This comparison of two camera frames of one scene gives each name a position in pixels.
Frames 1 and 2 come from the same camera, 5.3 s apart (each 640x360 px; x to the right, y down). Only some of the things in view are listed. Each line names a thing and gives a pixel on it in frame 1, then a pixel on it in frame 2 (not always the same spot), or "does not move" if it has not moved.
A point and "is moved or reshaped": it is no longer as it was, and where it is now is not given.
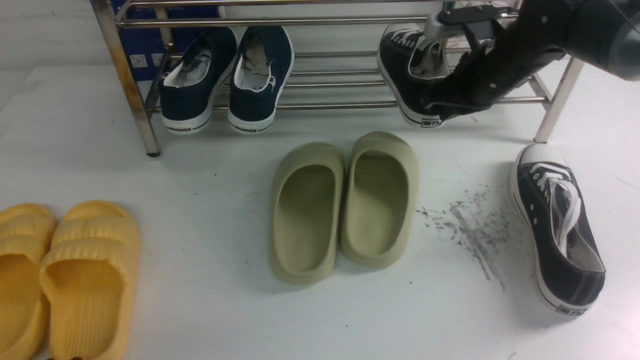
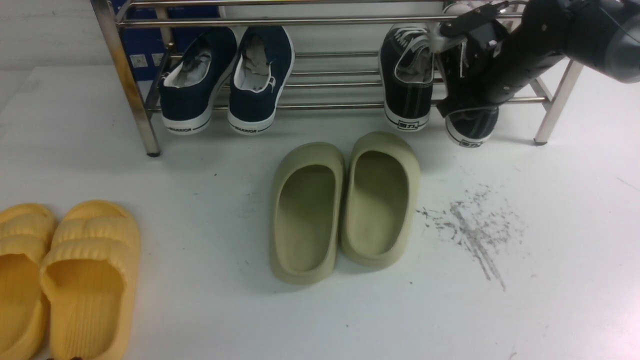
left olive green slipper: [306, 213] does not move
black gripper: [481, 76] does not move
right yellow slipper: [89, 280] does not move
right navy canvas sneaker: [262, 64] does not move
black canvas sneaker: [560, 228] -> [471, 127]
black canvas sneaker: [411, 62] is moved or reshaped
